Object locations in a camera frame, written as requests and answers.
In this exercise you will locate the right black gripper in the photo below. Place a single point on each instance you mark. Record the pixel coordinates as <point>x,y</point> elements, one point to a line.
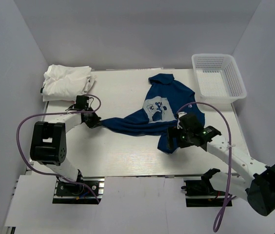
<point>172,132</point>

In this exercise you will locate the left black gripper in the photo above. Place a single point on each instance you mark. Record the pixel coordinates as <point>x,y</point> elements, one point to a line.
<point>95,122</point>

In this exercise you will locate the blue printed t shirt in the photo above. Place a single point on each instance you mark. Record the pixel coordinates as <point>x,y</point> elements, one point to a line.
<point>159,110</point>

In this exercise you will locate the white t shirt stack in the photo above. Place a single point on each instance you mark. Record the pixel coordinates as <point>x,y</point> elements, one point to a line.
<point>66,83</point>

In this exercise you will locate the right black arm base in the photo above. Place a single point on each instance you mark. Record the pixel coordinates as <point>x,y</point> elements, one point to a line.
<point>208,195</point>

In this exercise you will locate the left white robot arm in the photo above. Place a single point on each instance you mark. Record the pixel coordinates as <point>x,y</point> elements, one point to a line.
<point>49,148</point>

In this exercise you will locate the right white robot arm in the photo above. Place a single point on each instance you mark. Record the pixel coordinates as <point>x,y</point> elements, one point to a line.
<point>255,182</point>

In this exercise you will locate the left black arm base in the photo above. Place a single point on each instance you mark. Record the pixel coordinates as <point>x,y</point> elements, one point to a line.
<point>67,193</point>

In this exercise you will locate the white perforated plastic basket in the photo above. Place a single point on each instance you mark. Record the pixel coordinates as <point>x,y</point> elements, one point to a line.
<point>218,78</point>

